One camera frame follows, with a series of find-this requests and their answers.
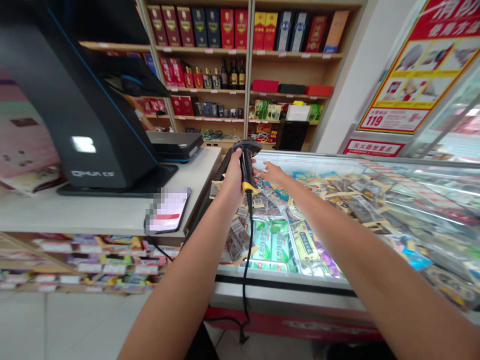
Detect wooden shelf with boxed goods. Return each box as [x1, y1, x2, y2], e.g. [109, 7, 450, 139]
[77, 0, 368, 153]

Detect rack of small packets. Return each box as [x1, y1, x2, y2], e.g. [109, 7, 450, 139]
[0, 231, 185, 296]

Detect black smartphone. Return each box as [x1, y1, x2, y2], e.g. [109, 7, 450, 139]
[143, 186, 193, 236]

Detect black scanner cable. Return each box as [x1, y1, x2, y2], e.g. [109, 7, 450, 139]
[203, 189, 257, 346]

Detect black yellow barcode scanner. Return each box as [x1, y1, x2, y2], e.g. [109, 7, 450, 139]
[231, 140, 262, 197]

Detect black checkout terminal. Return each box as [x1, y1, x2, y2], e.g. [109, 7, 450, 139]
[0, 0, 180, 198]

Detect thin black phone cable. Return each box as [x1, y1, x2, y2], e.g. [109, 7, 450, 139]
[146, 235, 177, 263]

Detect person's right hand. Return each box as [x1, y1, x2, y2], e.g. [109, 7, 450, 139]
[259, 160, 290, 187]

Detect chest freezer with red base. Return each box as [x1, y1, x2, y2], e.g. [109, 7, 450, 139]
[203, 149, 480, 344]

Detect glass door cabinet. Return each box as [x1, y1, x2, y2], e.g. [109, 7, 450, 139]
[410, 63, 480, 163]

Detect small red wall sign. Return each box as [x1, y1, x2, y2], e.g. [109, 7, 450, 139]
[342, 138, 407, 157]

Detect pile of frozen snack packets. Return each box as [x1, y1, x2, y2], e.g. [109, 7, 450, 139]
[209, 168, 480, 313]

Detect black receipt printer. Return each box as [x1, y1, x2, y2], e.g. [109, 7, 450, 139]
[145, 130, 205, 165]

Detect green ice cream packet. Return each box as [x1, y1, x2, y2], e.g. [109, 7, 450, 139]
[269, 218, 300, 275]
[248, 218, 278, 272]

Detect person's right fingers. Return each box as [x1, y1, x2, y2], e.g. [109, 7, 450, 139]
[259, 160, 278, 182]

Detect person's left hand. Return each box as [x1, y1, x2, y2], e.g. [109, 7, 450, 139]
[223, 148, 260, 196]

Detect large red wall poster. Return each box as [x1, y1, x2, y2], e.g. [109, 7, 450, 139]
[356, 0, 480, 135]

